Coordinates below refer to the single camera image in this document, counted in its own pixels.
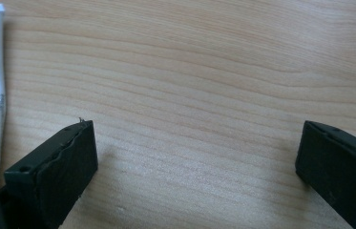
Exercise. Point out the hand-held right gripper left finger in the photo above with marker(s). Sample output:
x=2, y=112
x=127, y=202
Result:
x=54, y=178

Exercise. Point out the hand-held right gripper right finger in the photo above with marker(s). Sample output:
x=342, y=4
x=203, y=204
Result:
x=341, y=171

